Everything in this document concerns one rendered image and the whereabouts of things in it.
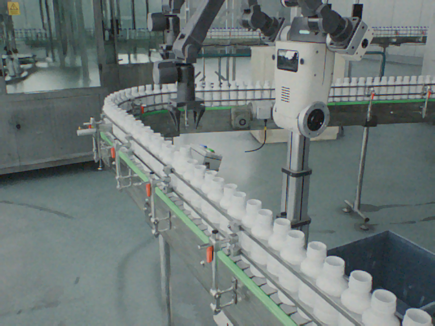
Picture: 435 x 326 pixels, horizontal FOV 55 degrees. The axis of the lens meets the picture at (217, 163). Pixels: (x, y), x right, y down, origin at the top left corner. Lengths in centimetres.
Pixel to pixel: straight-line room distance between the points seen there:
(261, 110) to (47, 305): 178
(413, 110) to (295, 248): 270
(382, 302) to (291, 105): 116
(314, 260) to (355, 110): 246
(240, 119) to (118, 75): 386
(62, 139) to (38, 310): 217
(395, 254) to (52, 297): 202
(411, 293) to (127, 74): 557
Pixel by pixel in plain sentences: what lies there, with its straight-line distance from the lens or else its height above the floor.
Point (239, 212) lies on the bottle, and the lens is 108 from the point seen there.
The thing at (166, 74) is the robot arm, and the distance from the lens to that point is 127.
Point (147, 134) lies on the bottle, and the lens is 168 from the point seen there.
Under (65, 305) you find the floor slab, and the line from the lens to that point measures 273.
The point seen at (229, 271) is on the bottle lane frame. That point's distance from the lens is 113.
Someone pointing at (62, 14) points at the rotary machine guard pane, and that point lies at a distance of 438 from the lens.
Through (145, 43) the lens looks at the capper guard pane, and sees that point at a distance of 658.
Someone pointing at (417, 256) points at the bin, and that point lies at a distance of 143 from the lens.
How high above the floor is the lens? 161
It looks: 20 degrees down
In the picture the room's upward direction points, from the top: straight up
